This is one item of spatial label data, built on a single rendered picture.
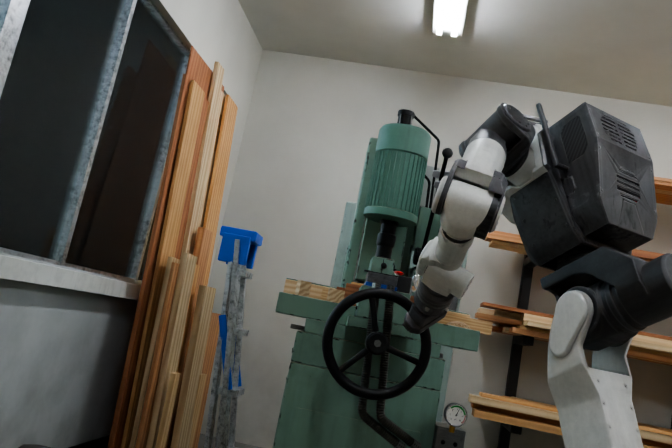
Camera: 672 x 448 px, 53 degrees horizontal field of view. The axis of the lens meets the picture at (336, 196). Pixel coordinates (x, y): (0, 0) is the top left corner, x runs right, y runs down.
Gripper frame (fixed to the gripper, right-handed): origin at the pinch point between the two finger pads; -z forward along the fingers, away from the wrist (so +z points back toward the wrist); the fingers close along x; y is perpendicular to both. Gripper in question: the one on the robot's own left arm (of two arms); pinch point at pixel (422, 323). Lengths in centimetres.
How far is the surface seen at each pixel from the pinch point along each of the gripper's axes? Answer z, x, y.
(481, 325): -33.0, 34.5, -0.4
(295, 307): -22.7, -15.5, 31.7
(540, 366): -227, 173, 7
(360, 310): -13.2, -4.5, 16.9
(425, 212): -31, 48, 43
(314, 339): -26.6, -15.3, 21.8
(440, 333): -22.3, 15.1, 1.7
